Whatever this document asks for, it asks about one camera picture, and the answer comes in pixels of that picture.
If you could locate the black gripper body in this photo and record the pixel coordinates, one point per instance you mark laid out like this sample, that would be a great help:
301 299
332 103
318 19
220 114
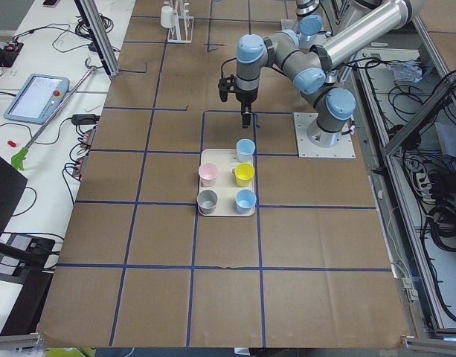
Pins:
245 97

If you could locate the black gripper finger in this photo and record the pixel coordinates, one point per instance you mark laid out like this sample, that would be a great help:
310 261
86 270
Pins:
247 116
244 116

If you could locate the light blue cup back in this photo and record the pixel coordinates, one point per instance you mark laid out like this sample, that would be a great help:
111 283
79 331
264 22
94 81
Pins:
245 149

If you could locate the light blue cup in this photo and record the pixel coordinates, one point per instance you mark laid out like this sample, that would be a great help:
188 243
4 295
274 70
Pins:
245 149
245 201

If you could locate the white plastic cup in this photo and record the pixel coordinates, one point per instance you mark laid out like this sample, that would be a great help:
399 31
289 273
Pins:
167 17

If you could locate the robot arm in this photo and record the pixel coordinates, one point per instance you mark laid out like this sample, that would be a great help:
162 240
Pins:
308 71
309 21

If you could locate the yellow plastic cup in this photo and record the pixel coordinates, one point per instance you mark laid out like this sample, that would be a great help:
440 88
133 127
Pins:
244 173

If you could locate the pink plastic cup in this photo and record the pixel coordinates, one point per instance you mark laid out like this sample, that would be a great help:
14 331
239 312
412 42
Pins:
208 173

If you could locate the light blue cup front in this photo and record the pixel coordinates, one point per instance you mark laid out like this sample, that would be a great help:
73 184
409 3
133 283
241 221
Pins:
245 201

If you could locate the grey plastic cup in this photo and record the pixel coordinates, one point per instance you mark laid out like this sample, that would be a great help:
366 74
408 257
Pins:
207 201

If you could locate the cream serving tray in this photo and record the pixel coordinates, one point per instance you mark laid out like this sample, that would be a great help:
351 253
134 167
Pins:
226 186

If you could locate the black power adapter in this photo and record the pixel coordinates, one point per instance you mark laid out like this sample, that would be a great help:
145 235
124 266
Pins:
84 119

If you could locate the teach pendant tablet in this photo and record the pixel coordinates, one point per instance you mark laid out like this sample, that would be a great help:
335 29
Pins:
38 99

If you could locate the reacher grabber tool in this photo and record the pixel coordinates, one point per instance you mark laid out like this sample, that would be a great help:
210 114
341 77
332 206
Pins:
18 158

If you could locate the black monitor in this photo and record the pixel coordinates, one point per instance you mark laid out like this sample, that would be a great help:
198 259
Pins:
12 186

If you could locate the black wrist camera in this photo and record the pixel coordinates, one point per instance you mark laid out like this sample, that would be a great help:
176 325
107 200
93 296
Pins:
226 86

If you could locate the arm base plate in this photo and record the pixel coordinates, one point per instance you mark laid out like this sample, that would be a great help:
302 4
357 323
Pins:
289 24
313 142

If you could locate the white wire cup rack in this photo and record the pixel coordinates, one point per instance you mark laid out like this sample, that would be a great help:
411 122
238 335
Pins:
182 32

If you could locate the aluminium frame post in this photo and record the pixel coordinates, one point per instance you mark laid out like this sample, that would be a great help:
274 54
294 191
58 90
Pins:
91 18

